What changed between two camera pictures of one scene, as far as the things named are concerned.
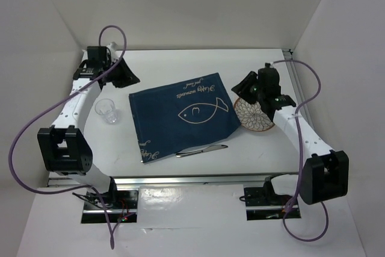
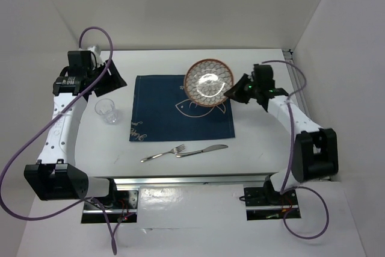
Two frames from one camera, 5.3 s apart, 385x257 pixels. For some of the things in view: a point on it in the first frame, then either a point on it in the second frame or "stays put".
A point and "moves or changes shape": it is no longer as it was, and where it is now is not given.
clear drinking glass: [106, 106] stays put
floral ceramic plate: [251, 117] to [206, 81]
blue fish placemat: [182, 117] moves or changes shape
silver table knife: [209, 148] stays put
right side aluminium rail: [298, 85] stays put
